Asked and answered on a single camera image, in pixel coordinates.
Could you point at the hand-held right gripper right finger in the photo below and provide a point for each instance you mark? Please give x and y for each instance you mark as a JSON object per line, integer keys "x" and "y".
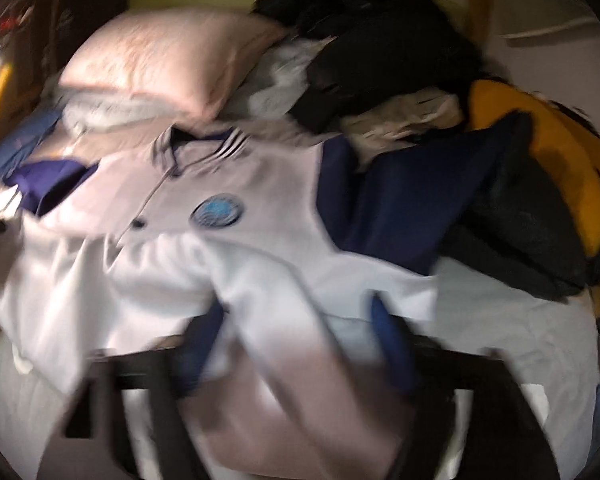
{"x": 391, "y": 342}

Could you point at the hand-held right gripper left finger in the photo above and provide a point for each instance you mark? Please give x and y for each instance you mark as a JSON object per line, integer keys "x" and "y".
{"x": 199, "y": 347}

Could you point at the white and navy jacket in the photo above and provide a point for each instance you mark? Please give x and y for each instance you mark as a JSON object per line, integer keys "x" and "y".
{"x": 260, "y": 250}

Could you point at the black clothes pile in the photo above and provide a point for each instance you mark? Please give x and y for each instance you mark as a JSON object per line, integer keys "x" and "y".
{"x": 380, "y": 55}

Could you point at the dark padded jacket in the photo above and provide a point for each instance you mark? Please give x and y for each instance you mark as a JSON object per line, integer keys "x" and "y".
{"x": 525, "y": 240}

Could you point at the beige patterned blanket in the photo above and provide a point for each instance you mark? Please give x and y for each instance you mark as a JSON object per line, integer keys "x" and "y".
{"x": 405, "y": 115}

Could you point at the grey folded blanket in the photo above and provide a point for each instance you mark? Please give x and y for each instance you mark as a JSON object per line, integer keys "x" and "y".
{"x": 105, "y": 107}

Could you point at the yellow cushion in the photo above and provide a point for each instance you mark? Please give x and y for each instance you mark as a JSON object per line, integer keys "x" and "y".
{"x": 565, "y": 150}

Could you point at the blue patterned cloth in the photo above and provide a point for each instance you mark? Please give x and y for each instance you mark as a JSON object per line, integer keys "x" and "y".
{"x": 20, "y": 135}

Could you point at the white grey garment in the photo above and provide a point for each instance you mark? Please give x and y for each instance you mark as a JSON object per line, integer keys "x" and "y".
{"x": 275, "y": 80}

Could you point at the pink pillow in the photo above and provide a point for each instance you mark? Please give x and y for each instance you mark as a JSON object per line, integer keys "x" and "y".
{"x": 170, "y": 55}

